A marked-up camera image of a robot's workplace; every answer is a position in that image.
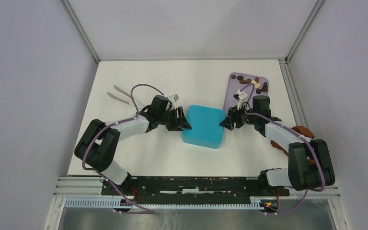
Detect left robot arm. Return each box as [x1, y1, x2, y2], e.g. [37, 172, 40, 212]
[74, 95, 192, 195]

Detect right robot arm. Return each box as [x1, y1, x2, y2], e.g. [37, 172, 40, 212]
[220, 91, 335, 196]

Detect teal tin lid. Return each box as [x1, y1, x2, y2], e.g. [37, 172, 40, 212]
[182, 104, 226, 149]

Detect brown cloth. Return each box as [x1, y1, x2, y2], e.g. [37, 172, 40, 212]
[270, 126, 315, 157]

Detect lilac plastic tray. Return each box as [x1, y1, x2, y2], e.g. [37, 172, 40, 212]
[223, 72, 269, 112]

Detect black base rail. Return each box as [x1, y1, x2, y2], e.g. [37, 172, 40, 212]
[117, 176, 290, 205]

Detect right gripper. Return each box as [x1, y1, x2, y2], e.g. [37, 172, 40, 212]
[219, 102, 258, 131]

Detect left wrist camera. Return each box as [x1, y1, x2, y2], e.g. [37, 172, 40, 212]
[168, 94, 179, 108]

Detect white cable duct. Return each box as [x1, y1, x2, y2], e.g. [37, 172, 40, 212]
[64, 198, 264, 211]

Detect metal tongs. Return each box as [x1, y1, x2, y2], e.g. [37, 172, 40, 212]
[107, 85, 145, 109]

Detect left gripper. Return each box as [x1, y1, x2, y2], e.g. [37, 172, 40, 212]
[158, 106, 192, 131]

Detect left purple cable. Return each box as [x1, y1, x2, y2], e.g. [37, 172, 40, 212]
[81, 83, 166, 215]

